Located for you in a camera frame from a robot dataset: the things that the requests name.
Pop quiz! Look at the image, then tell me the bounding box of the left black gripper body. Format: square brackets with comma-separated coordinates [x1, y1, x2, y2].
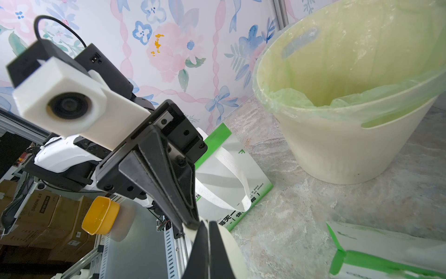
[96, 100, 207, 201]

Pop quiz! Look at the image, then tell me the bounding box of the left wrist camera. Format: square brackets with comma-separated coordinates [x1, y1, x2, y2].
[7, 40, 150, 151]

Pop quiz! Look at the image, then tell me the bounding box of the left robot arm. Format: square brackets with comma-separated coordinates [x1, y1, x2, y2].
[24, 100, 207, 230]

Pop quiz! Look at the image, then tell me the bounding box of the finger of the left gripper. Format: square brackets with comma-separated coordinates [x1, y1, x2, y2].
[134, 126, 200, 230]
[118, 150, 190, 229]

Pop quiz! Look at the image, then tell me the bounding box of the green white paper bag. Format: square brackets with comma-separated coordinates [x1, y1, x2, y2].
[195, 123, 274, 231]
[326, 222, 446, 279]

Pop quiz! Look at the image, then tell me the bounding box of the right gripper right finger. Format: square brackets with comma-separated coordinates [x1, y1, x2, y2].
[209, 221, 236, 279]

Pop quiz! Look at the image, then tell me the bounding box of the cardboard boxes stack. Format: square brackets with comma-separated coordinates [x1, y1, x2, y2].
[1, 190, 95, 262]

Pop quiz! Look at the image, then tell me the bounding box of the left aluminium corner post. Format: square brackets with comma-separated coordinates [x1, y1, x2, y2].
[271, 0, 289, 30]

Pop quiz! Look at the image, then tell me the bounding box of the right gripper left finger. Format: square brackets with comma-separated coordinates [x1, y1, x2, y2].
[182, 220, 209, 279]

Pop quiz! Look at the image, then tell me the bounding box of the cream plastic trash bin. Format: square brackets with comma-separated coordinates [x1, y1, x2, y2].
[268, 97, 438, 184]

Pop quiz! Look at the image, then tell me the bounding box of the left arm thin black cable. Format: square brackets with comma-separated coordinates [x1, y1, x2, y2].
[33, 14, 88, 50]

